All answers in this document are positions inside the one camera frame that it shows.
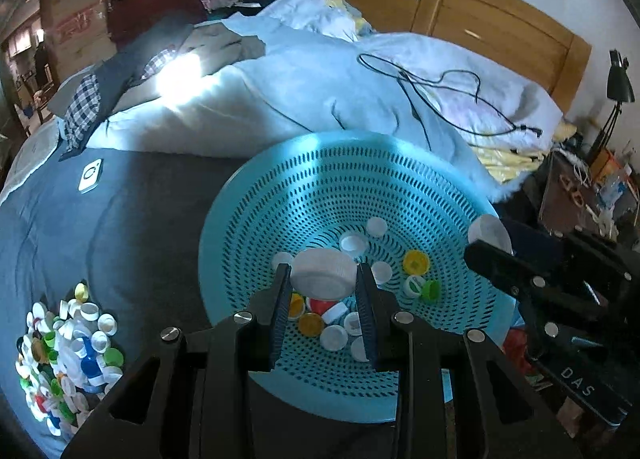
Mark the white duvet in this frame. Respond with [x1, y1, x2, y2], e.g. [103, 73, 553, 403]
[85, 0, 563, 200]

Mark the wooden headboard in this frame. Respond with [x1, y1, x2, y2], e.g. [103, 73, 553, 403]
[332, 0, 593, 114]

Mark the white pillow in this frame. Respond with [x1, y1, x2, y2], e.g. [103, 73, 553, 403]
[0, 119, 63, 194]

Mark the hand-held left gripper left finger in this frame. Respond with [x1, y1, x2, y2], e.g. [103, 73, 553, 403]
[60, 263, 293, 459]

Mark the small white bottle cap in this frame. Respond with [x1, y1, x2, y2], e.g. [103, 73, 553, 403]
[467, 214, 514, 256]

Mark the large white ribbed lid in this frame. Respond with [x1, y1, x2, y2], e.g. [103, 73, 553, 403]
[290, 248, 357, 301]

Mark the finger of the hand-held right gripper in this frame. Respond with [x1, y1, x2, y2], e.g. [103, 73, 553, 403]
[507, 221, 640, 285]
[465, 239, 608, 340]

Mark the cluster of sorted bottle caps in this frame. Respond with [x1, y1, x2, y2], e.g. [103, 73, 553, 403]
[272, 216, 442, 364]

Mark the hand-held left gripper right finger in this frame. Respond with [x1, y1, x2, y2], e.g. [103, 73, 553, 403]
[355, 263, 583, 459]

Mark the dark wooden nightstand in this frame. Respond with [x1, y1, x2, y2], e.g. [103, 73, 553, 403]
[537, 154, 631, 240]

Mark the black desk lamp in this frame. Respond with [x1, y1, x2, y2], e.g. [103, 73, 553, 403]
[585, 50, 637, 164]

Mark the dark jacket with plaid lining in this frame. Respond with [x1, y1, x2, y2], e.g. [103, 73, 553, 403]
[47, 19, 266, 160]

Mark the yellow bedsheet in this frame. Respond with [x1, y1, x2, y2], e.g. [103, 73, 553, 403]
[470, 121, 576, 184]

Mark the blue perforated plastic colander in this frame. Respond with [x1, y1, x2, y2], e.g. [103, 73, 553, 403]
[198, 130, 518, 425]

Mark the pile of mixed bottle caps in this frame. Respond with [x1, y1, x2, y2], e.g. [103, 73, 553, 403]
[15, 281, 125, 440]

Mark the dark red cloth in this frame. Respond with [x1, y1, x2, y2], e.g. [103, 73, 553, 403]
[107, 0, 208, 42]

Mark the cardboard box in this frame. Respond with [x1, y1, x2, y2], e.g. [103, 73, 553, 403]
[39, 0, 113, 84]

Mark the black cable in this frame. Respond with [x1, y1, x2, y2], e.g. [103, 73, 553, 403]
[358, 53, 544, 150]

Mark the small white flat device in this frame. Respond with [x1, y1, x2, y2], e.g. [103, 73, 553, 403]
[78, 158, 104, 194]

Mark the orange box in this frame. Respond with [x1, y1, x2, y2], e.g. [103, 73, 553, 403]
[595, 149, 626, 184]

